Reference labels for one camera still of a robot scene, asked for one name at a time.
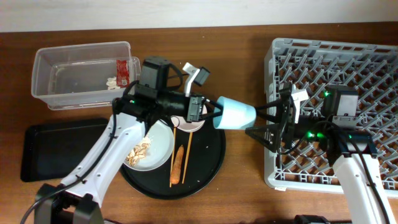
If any round black serving tray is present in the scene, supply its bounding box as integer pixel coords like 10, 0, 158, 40
120, 120, 226, 200

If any pink bowl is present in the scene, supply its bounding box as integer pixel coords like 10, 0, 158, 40
171, 116, 205, 133

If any right wooden chopstick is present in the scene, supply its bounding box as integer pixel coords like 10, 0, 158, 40
182, 132, 193, 184

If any light blue cup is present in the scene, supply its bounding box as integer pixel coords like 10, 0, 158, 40
213, 96, 256, 130

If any grey plate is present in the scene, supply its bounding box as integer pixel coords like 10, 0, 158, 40
124, 119, 174, 172

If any wooden chopstick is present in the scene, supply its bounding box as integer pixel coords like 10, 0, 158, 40
169, 126, 177, 188
182, 132, 193, 184

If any crumpled white tissue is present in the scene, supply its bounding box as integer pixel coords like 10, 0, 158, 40
106, 77, 119, 90

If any grey dishwasher rack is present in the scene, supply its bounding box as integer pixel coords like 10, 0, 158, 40
264, 38, 397, 198

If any orange carrot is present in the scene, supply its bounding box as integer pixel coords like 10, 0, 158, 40
170, 145, 184, 185

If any red snack wrapper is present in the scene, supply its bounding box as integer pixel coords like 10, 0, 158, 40
116, 60, 130, 88

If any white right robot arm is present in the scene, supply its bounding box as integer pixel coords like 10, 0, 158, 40
245, 84, 396, 223

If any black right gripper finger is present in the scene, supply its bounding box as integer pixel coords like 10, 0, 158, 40
245, 124, 284, 152
255, 99, 283, 111

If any clear plastic waste bin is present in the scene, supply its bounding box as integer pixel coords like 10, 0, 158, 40
31, 41, 141, 110

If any peanut shells and rice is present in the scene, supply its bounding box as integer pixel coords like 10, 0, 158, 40
126, 136, 152, 166

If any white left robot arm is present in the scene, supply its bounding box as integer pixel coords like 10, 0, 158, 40
21, 56, 223, 223

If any black rectangular tray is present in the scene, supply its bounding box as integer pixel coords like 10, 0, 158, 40
20, 118, 108, 182

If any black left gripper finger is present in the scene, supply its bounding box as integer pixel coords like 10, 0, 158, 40
201, 111, 223, 121
205, 98, 223, 110

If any left wooden chopstick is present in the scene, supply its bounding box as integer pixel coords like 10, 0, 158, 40
169, 126, 177, 188

